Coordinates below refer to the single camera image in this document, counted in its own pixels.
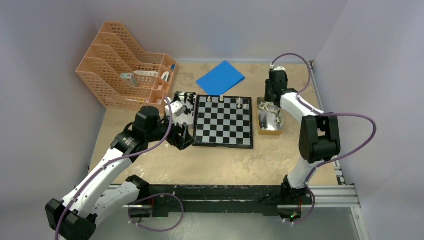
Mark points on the black mounting rail base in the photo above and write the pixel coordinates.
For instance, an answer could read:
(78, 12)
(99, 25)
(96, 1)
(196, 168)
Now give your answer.
(267, 200)

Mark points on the silver tin with black pieces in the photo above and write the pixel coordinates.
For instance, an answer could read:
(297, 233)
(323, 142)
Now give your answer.
(188, 99)

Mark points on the black and white chessboard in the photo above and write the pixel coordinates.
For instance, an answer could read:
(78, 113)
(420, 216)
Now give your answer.
(222, 124)

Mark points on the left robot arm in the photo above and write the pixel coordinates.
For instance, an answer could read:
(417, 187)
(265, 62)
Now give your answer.
(78, 214)

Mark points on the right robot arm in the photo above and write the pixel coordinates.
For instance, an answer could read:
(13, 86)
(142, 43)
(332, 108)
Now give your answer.
(319, 138)

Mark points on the orange mesh file organizer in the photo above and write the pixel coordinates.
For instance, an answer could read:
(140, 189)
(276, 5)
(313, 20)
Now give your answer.
(121, 74)

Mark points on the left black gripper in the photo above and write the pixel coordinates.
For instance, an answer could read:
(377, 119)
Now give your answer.
(182, 140)

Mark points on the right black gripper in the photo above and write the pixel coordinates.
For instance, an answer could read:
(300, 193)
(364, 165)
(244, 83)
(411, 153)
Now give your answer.
(267, 86)

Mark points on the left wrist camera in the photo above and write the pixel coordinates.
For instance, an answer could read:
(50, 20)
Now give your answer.
(177, 111)

